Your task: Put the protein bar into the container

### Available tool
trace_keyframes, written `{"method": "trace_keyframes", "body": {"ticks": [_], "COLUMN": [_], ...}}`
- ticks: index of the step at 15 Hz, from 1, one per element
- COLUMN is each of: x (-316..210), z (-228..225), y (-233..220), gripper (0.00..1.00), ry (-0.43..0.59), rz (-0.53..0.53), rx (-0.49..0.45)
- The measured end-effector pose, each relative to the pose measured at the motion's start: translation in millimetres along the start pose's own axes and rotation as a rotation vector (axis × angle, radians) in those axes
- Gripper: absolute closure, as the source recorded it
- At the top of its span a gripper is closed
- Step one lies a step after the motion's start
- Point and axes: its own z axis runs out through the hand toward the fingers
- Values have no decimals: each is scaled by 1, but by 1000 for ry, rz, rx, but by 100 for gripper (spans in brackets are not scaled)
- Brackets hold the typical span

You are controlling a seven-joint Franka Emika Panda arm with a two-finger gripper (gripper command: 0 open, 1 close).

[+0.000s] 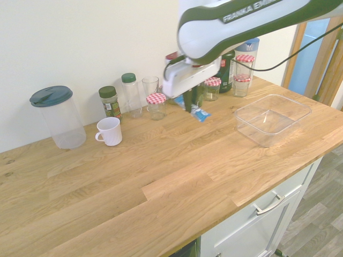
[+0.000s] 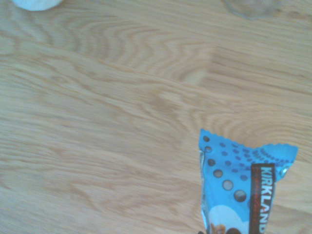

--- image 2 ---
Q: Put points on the blue Kirkland protein bar wrapper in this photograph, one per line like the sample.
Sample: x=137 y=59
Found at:
x=229 y=195

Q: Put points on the clear glass container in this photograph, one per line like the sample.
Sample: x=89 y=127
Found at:
x=253 y=8

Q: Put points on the white round object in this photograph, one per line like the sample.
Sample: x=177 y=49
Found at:
x=36 y=3

